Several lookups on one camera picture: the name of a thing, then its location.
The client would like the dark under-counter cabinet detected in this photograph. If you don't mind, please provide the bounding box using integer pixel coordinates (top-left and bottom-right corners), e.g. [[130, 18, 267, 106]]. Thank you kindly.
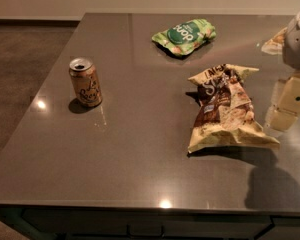
[[0, 206, 300, 240]]

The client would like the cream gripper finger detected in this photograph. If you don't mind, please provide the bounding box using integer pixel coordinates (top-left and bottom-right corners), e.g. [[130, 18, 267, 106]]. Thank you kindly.
[[265, 106, 298, 132]]

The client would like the green snack bag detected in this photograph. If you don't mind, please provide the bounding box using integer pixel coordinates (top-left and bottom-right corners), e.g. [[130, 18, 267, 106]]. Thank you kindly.
[[152, 19, 216, 57]]

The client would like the brown and yellow chip bag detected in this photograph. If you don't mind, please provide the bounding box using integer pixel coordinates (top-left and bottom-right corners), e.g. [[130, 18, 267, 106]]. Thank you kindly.
[[188, 64, 280, 153]]

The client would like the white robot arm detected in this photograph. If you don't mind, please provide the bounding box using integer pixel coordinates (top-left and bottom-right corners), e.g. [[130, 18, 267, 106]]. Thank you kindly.
[[261, 10, 300, 134]]

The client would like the orange soda can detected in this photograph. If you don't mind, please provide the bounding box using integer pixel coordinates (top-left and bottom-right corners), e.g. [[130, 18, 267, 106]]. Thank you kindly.
[[69, 57, 102, 107]]

